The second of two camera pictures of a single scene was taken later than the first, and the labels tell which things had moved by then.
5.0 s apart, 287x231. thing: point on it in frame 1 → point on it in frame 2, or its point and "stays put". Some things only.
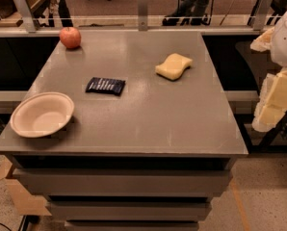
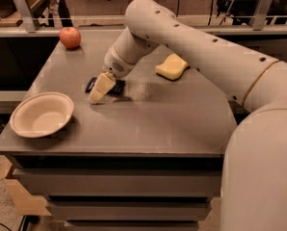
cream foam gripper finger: x=279 y=91 → x=105 y=82
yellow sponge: x=173 y=66 stays put
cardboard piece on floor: x=23 y=200 stays put
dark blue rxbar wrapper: x=102 y=85 stays put
